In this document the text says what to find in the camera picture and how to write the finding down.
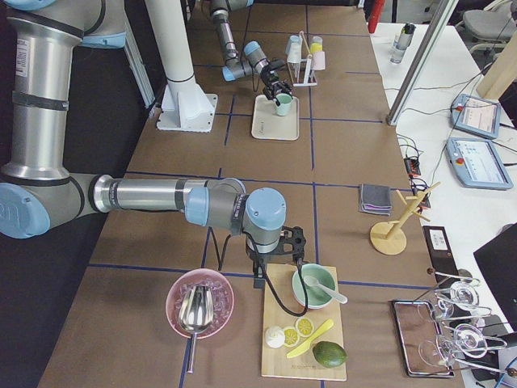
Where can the grey folded cloth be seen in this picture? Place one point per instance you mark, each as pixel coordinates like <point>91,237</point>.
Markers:
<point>375,199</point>

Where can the teach pendant tablet near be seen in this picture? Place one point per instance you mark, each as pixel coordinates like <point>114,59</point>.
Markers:
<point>477,164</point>

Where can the pink cup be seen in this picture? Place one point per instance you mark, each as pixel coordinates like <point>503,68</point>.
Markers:
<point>318,61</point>

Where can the black framed glass tray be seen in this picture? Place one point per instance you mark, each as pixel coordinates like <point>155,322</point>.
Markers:
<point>414,327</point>

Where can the cream white cup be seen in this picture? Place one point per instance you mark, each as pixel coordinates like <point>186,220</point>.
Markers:
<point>294,53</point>

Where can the pink bowl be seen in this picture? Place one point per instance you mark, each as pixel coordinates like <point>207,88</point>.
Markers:
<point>222,298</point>

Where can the teach pendant tablet far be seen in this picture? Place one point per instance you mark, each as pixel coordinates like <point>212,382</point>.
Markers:
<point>477,116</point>

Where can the grey water bottle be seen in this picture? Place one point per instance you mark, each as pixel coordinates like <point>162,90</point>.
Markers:
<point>402,42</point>

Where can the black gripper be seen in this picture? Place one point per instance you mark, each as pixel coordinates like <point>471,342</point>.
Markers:
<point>271,82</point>
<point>259,259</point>

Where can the avocado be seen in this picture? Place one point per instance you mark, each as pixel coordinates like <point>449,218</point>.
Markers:
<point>329,354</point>

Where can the white camera pole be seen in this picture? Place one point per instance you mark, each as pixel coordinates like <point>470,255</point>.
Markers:
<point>185,106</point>

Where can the yellow plastic knife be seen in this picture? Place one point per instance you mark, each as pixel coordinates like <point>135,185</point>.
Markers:
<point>305,345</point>

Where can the yellow cup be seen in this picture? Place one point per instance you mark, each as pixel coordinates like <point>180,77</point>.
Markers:
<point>315,47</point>

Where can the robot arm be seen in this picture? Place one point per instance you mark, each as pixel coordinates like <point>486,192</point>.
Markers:
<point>256,61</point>
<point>105,124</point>

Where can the teach pendant tablet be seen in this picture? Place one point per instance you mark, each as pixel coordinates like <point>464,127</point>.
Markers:
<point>477,116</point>
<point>477,164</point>

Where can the wine glass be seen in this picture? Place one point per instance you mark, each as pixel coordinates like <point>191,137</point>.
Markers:
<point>459,301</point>
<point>467,342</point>

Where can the white spoon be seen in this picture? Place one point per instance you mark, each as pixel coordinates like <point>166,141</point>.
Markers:
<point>312,281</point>

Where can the lemon slice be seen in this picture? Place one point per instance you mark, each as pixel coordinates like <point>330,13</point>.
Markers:
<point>304,326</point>
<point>291,336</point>

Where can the black power strip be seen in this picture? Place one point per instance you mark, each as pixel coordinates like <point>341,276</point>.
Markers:
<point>439,249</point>

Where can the blue cup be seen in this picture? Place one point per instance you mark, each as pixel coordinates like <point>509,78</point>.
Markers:
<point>293,39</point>

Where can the white wire cup rack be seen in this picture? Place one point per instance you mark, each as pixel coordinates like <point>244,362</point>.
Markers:
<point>301,74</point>

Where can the metal scoop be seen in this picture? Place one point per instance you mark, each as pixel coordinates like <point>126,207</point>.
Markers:
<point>195,316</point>

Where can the beige rabbit tray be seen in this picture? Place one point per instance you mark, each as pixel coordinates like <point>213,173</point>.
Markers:
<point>267,125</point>

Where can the aluminium frame post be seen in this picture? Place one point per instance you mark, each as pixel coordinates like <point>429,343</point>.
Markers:
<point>434,30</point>

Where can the green cup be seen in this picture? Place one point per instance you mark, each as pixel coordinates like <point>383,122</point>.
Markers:
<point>283,104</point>

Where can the green bowl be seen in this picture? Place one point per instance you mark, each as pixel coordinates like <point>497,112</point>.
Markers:
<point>317,298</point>

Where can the wooden mug tree stand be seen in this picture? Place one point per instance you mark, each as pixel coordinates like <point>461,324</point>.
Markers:
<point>387,237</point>

